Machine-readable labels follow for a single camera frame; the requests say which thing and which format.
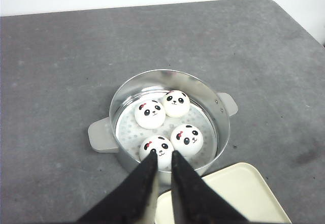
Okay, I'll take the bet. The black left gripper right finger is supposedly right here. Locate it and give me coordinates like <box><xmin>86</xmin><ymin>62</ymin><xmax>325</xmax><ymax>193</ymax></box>
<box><xmin>171</xmin><ymin>151</ymin><xmax>249</xmax><ymax>223</ymax></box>

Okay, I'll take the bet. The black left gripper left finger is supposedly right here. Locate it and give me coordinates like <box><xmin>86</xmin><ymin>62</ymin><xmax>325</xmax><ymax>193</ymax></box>
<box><xmin>76</xmin><ymin>152</ymin><xmax>159</xmax><ymax>223</ymax></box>

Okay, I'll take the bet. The white panda bun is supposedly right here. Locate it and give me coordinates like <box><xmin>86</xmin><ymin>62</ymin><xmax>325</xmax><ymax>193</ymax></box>
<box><xmin>134</xmin><ymin>99</ymin><xmax>166</xmax><ymax>130</ymax></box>
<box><xmin>170</xmin><ymin>124</ymin><xmax>204</xmax><ymax>156</ymax></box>
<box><xmin>139</xmin><ymin>135</ymin><xmax>174</xmax><ymax>171</ymax></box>

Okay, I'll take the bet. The cream panda bun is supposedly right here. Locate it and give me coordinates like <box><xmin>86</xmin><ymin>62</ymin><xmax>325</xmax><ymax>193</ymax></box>
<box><xmin>161</xmin><ymin>90</ymin><xmax>190</xmax><ymax>118</ymax></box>

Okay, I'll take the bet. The cream rectangular plastic tray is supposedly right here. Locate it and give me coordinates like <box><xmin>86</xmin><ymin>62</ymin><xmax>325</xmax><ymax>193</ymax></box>
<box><xmin>155</xmin><ymin>163</ymin><xmax>291</xmax><ymax>223</ymax></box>

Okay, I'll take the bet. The white perforated steamer liner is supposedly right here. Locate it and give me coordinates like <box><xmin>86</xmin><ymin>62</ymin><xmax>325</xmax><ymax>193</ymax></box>
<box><xmin>115</xmin><ymin>102</ymin><xmax>217</xmax><ymax>169</ymax></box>

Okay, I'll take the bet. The stainless steel steamer pot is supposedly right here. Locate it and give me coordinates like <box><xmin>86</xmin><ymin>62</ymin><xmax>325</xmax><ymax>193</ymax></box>
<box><xmin>88</xmin><ymin>69</ymin><xmax>238</xmax><ymax>185</ymax></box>

